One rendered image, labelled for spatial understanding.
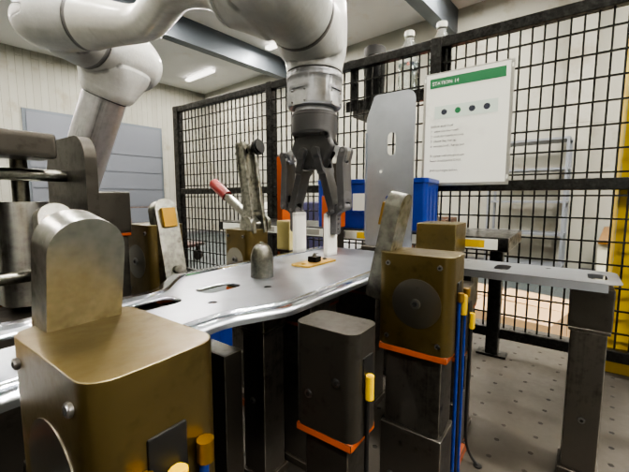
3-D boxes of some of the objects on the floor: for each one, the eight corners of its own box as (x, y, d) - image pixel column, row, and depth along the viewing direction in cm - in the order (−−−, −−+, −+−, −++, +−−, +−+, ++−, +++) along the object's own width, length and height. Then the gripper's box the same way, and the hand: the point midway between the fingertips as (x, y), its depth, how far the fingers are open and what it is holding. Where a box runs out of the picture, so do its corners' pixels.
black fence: (738, 760, 70) (869, -94, 54) (171, 410, 186) (157, 105, 169) (715, 683, 82) (818, -43, 65) (195, 398, 197) (183, 110, 181)
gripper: (256, 115, 60) (259, 251, 63) (353, 97, 49) (351, 263, 52) (285, 123, 66) (286, 246, 69) (376, 108, 55) (374, 256, 58)
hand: (314, 236), depth 60 cm, fingers open, 6 cm apart
